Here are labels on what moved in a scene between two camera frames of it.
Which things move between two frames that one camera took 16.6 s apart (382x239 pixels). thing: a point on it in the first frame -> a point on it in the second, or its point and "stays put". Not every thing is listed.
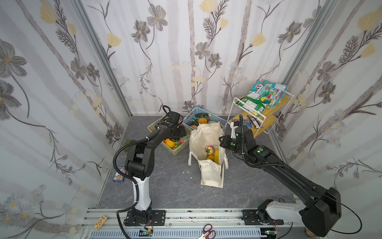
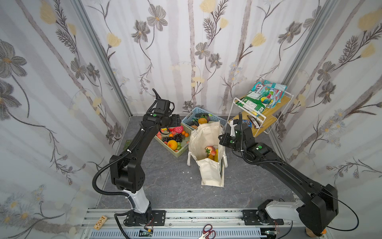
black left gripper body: (179, 130) -> (176, 120)
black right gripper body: (225, 142) stays put
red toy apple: (209, 150) stays put
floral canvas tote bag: (202, 136) stays put
